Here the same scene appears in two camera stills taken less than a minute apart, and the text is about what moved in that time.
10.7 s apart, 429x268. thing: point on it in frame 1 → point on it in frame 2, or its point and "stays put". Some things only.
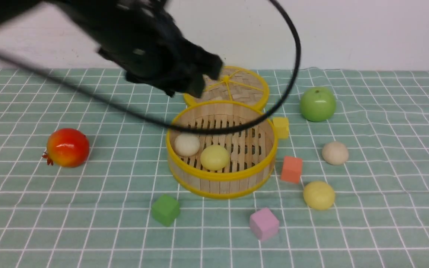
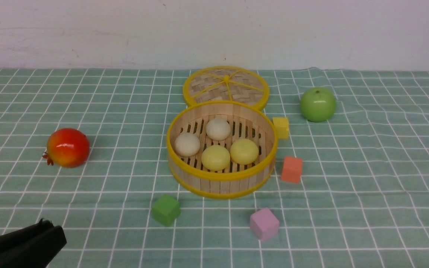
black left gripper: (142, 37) → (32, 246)
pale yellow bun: (214, 157) stays put
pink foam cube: (264, 224) stays put
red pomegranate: (67, 147) stays put
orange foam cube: (291, 169) stays put
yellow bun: (318, 195) → (244, 151)
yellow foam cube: (281, 124) stays put
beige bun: (335, 153) → (218, 129)
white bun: (187, 144) stays put
